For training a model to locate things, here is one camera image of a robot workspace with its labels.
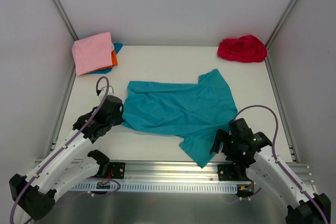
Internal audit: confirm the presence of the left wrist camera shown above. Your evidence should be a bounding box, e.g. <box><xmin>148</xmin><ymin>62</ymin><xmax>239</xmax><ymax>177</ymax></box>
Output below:
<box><xmin>96</xmin><ymin>85</ymin><xmax>114</xmax><ymax>102</ymax></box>

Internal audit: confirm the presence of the left aluminium frame post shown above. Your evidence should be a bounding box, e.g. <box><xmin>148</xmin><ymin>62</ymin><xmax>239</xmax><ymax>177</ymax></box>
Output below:
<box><xmin>51</xmin><ymin>0</ymin><xmax>78</xmax><ymax>41</ymax></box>

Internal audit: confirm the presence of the folded orange t shirt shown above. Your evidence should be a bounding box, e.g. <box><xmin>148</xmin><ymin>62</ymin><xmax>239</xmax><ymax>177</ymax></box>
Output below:
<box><xmin>93</xmin><ymin>50</ymin><xmax>118</xmax><ymax>73</ymax></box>

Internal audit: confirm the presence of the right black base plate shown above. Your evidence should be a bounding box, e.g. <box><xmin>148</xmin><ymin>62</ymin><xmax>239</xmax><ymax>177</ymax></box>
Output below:
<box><xmin>217</xmin><ymin>163</ymin><xmax>249</xmax><ymax>181</ymax></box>

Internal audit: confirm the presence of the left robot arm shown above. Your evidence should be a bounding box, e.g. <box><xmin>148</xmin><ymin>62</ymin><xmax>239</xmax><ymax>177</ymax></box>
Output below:
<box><xmin>9</xmin><ymin>95</ymin><xmax>124</xmax><ymax>223</ymax></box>

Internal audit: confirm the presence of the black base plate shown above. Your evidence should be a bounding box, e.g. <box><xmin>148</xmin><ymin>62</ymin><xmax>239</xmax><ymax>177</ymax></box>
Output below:
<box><xmin>108</xmin><ymin>162</ymin><xmax>126</xmax><ymax>179</ymax></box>
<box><xmin>217</xmin><ymin>163</ymin><xmax>249</xmax><ymax>181</ymax></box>

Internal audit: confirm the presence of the white slotted cable duct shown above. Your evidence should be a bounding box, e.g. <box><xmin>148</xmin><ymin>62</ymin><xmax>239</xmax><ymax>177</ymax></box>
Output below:
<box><xmin>71</xmin><ymin>180</ymin><xmax>238</xmax><ymax>194</ymax></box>

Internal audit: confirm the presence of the aluminium frame post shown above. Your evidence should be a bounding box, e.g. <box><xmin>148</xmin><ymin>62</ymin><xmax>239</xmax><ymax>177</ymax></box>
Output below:
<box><xmin>265</xmin><ymin>0</ymin><xmax>316</xmax><ymax>47</ymax></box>
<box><xmin>51</xmin><ymin>0</ymin><xmax>78</xmax><ymax>41</ymax></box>

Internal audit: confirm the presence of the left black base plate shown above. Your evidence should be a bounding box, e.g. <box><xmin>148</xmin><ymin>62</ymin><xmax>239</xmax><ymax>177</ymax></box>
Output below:
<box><xmin>108</xmin><ymin>162</ymin><xmax>126</xmax><ymax>179</ymax></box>

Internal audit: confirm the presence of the folded pink t shirt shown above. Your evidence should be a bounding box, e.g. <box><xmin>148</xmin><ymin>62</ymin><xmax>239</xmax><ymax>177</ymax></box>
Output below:
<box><xmin>72</xmin><ymin>32</ymin><xmax>114</xmax><ymax>76</ymax></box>

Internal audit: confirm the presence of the crumpled red t shirt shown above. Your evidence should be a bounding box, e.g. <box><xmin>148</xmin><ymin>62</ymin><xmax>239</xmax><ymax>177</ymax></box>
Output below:
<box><xmin>217</xmin><ymin>35</ymin><xmax>268</xmax><ymax>63</ymax></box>

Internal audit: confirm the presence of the folded teal t shirt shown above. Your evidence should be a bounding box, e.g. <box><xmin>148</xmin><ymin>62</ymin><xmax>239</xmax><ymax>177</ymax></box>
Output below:
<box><xmin>89</xmin><ymin>43</ymin><xmax>123</xmax><ymax>74</ymax></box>

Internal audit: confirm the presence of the aluminium mounting rail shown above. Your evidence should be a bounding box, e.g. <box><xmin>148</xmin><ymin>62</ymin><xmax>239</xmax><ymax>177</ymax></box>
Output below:
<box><xmin>34</xmin><ymin>158</ymin><xmax>313</xmax><ymax>183</ymax></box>

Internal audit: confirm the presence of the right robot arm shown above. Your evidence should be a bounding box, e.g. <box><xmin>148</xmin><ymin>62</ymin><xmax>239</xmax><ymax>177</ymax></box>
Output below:
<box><xmin>210</xmin><ymin>119</ymin><xmax>331</xmax><ymax>223</ymax></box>

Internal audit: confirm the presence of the right aluminium frame post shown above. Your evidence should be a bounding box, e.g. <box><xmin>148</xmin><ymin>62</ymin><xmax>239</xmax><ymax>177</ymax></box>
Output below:
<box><xmin>265</xmin><ymin>0</ymin><xmax>316</xmax><ymax>47</ymax></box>

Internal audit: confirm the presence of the teal t shirt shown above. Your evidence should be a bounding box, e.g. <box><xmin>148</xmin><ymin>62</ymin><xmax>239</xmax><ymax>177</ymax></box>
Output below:
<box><xmin>122</xmin><ymin>69</ymin><xmax>237</xmax><ymax>168</ymax></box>
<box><xmin>89</xmin><ymin>43</ymin><xmax>123</xmax><ymax>74</ymax></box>

